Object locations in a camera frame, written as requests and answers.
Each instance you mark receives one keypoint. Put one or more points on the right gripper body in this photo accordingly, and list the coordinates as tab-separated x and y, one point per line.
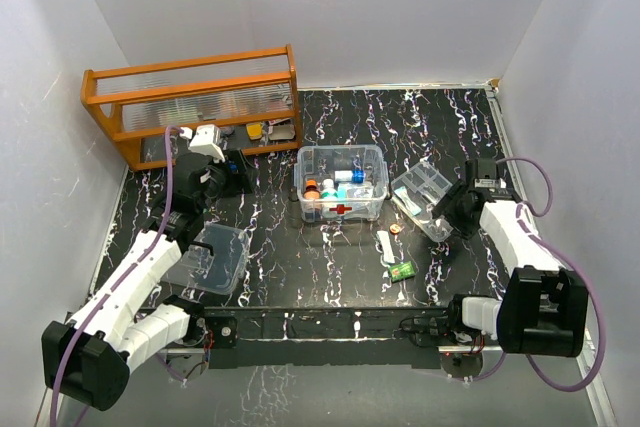
462	221

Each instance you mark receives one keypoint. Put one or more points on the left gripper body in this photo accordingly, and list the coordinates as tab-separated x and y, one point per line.
219	175

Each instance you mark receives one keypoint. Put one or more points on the white teal ointment tube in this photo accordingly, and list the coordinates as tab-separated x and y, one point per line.
403	195

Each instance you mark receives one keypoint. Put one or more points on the clear divider tray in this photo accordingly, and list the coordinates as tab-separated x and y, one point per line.
426	186

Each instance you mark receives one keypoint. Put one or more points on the brown bottle orange cap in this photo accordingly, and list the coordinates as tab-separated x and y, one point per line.
311	191

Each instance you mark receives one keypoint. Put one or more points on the white bottle green band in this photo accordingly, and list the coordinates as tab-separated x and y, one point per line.
328	189

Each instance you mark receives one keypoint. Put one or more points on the clear first aid box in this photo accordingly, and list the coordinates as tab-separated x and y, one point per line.
320	162

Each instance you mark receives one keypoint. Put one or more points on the blue white spray can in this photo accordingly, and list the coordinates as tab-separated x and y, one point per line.
349	176

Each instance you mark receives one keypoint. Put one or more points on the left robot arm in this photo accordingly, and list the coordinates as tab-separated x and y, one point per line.
91	356

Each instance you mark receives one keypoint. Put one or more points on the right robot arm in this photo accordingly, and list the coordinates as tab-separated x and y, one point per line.
543	310

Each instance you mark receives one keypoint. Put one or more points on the yellow item on shelf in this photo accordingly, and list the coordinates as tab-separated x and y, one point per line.
254	131

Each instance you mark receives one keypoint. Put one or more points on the cardboard box on shelf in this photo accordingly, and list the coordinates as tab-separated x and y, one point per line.
281	130

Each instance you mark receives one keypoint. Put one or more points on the green small packet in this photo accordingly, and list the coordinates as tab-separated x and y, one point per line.
402	271

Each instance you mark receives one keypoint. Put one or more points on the orange wooden shelf rack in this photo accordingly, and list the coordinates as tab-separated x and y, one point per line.
134	105

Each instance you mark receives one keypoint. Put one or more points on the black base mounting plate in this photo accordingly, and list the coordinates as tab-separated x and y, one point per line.
337	336

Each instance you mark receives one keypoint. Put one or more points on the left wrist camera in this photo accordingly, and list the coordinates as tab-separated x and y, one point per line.
206	141

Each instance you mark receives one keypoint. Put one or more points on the clear box lid with handle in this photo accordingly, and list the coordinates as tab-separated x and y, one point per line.
216	263

